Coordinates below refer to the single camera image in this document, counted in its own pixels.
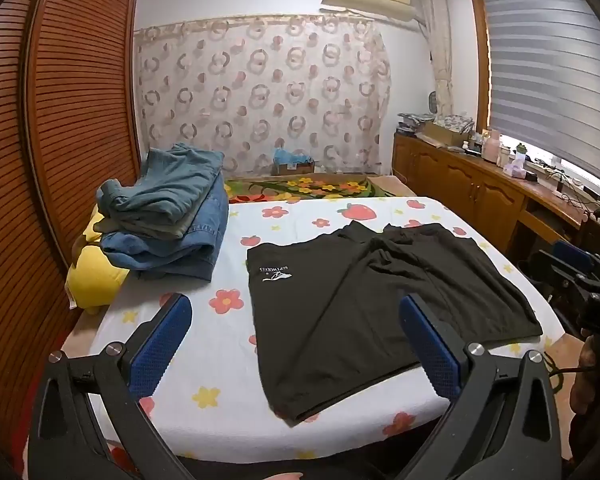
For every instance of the yellow cloth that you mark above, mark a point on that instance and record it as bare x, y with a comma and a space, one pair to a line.
95, 280

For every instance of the small round fan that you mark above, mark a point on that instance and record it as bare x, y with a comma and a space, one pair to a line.
433, 101

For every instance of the green floral blanket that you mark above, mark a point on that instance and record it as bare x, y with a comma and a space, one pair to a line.
320, 186

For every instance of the folded blue denim jeans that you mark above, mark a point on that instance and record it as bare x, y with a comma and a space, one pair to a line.
190, 255

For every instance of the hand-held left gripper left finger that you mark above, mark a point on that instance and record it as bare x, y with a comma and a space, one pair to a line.
162, 345

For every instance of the person's right hand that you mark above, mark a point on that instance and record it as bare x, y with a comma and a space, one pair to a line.
587, 375

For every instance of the circle patterned wall curtain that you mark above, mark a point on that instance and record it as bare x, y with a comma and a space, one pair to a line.
260, 95

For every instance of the purple box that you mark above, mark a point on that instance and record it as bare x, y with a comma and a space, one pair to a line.
515, 166

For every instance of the pink bottle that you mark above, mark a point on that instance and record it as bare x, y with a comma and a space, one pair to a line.
492, 147

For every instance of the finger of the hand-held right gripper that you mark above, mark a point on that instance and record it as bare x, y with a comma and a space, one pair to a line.
562, 252

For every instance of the black pants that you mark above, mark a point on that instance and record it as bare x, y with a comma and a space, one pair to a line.
340, 320

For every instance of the wooden sideboard cabinet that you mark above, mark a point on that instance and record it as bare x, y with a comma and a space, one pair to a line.
460, 185

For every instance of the grey window blind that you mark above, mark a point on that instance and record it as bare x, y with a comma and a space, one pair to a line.
555, 75

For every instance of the patterned cloth pile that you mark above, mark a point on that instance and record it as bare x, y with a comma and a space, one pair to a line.
455, 122

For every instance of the white floral bed sheet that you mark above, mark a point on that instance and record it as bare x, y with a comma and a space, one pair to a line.
220, 360

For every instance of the cardboard box with blue cloth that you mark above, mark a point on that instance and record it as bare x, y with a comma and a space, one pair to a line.
292, 162

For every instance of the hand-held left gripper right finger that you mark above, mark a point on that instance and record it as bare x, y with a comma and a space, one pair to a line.
432, 345

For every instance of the folded teal pants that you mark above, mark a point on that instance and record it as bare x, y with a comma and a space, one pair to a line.
170, 185

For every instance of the cream window curtain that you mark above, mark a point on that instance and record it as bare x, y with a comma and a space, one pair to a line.
440, 45

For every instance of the wooden louvered wardrobe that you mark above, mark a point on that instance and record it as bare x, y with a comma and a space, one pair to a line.
55, 135

